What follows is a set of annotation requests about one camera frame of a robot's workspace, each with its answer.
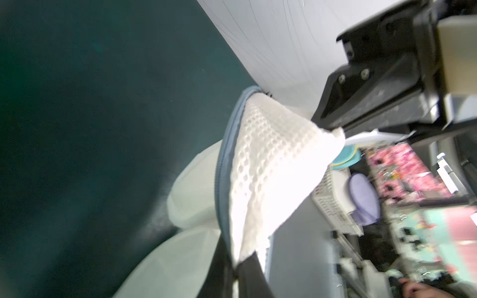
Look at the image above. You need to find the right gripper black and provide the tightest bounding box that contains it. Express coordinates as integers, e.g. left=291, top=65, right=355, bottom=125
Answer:
left=312, top=1, right=477, bottom=137

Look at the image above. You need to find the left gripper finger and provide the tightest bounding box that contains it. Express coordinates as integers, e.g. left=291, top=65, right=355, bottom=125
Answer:
left=198, top=237, right=274, bottom=298

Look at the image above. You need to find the white mesh laundry bag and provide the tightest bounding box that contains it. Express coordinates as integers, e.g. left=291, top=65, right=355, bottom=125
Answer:
left=116, top=86, right=345, bottom=298

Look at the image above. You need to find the purple object background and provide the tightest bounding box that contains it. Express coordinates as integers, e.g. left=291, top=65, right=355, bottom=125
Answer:
left=348, top=173, right=381, bottom=226

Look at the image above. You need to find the white plastic crate background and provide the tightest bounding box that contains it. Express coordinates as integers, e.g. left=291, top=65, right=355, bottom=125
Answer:
left=312, top=165, right=363, bottom=236

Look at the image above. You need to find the person hand background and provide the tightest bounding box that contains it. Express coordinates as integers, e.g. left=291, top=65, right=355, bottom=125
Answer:
left=399, top=278, right=454, bottom=298

